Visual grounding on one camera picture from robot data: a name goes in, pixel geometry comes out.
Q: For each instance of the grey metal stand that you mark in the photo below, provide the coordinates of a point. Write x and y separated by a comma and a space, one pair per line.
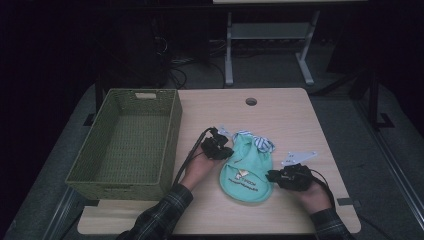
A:
266, 30

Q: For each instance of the grey tape piece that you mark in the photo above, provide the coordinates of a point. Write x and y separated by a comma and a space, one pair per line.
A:
348, 201

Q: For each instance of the black metal post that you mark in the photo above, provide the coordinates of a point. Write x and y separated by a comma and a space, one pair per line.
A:
97, 100

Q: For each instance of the mint green pet shirt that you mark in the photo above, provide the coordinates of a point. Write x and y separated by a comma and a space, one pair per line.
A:
245, 166

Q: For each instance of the black metal frame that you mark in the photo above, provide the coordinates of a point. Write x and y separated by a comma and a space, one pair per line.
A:
375, 100

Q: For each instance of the person's left hand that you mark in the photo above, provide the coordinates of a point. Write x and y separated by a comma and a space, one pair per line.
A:
198, 170

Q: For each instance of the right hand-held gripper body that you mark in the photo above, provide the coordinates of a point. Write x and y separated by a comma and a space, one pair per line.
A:
296, 176

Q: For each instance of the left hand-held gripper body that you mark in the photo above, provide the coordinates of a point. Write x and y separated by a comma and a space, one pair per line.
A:
213, 146

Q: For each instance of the green woven basket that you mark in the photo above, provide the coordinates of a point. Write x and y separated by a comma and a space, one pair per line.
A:
133, 133

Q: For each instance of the person's right hand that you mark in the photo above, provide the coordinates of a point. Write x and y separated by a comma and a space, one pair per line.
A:
315, 198

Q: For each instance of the metal floor rail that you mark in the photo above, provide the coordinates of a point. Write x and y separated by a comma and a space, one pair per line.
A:
393, 156
61, 216

